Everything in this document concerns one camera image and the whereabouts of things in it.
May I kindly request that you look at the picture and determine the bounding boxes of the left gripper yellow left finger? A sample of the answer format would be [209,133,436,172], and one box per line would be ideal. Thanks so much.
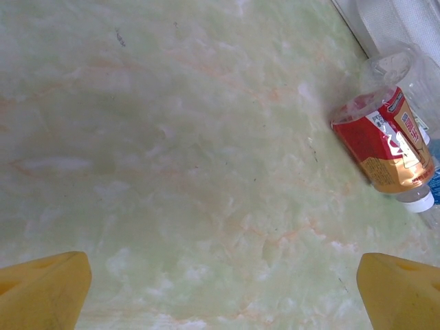
[0,251,92,330]

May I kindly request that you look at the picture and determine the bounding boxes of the white fabric storage case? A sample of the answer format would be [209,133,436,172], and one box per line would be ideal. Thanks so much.
[331,0,440,69]

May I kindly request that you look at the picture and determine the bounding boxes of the clear bottle blue cap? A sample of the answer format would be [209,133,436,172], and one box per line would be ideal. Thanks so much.
[405,44,440,228]

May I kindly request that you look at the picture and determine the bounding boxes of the clear bottle red gold label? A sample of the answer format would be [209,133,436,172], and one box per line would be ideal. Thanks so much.
[330,46,435,214]

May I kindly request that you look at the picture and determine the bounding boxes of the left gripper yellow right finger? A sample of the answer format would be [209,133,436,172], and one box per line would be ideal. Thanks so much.
[355,252,440,330]

